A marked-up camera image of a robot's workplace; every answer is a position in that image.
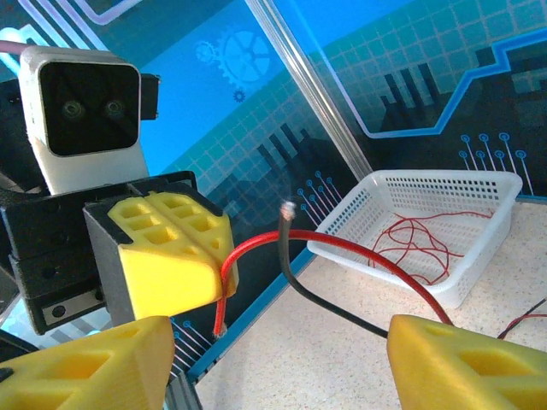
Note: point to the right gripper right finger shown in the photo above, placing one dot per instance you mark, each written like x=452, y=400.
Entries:
x=470, y=376

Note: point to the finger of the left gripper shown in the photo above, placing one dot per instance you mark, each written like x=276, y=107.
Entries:
x=162, y=277
x=196, y=230

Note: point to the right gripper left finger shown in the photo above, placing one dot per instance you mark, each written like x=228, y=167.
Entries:
x=85, y=376

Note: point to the white plastic mesh basket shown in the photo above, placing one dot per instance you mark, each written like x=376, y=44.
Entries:
x=491, y=239

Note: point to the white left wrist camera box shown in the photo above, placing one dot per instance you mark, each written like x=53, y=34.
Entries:
x=89, y=111

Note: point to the aluminium frame post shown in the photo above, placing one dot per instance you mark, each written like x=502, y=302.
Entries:
x=307, y=81

